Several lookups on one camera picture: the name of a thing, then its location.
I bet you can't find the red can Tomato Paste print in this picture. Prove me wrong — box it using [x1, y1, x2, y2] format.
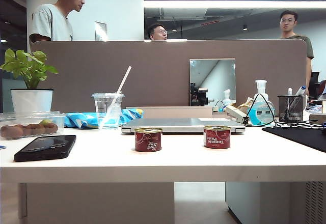
[203, 125, 231, 149]

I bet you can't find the red can black label print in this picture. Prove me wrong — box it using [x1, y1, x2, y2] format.
[134, 127, 163, 152]

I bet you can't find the beige desk riser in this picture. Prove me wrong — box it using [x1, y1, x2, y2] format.
[125, 106, 213, 119]

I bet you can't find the brown desk divider panel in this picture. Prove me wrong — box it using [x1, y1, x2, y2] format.
[30, 39, 308, 113]

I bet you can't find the silver closed laptop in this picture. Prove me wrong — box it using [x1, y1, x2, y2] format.
[121, 118, 247, 135]

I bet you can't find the white drinking straw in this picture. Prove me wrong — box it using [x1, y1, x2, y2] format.
[98, 66, 132, 130]

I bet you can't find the square mirror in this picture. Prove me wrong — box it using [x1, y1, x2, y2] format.
[189, 58, 237, 107]

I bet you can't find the clear plastic cup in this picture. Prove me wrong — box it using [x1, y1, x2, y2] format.
[91, 93, 125, 130]

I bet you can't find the seated man with glasses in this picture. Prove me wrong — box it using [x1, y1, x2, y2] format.
[147, 22, 169, 42]

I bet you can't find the white stapler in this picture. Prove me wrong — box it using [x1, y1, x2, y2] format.
[225, 105, 250, 125]

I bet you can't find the brown snack packet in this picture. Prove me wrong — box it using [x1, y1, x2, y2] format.
[236, 96, 256, 109]

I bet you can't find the blue snack bag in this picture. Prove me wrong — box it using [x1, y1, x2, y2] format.
[63, 108, 145, 129]

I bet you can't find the blue soap pump bottle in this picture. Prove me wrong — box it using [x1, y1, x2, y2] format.
[247, 79, 276, 127]

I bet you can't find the long white ceiling light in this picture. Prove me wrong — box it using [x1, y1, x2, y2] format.
[144, 0, 326, 9]

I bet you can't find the beige desk support panel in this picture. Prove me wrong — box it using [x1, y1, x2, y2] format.
[17, 182, 175, 224]

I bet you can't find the black smartphone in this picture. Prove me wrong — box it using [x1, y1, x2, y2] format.
[14, 134, 77, 162]

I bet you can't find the black mesh pen holder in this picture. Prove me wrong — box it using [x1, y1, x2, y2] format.
[277, 94, 306, 123]

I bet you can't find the white plant pot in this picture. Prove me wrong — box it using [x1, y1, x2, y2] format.
[10, 88, 55, 114]

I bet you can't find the clear plastic fruit container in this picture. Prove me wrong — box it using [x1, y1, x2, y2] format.
[0, 111, 67, 140]

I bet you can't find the man in grey t-shirt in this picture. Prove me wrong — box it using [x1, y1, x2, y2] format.
[29, 0, 89, 43]

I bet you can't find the green leafy plant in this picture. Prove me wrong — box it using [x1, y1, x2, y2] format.
[0, 48, 59, 90]

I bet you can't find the black mouse mat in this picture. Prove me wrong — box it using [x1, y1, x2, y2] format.
[261, 126, 326, 153]

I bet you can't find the man in olive shirt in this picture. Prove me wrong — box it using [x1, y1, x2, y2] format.
[279, 10, 315, 96]

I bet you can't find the black office chair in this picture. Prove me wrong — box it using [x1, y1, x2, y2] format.
[309, 71, 321, 96]

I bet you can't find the framed wall sign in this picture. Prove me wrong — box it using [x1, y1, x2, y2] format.
[95, 21, 107, 41]

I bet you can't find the black cable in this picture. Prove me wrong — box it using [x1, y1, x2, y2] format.
[243, 93, 326, 130]

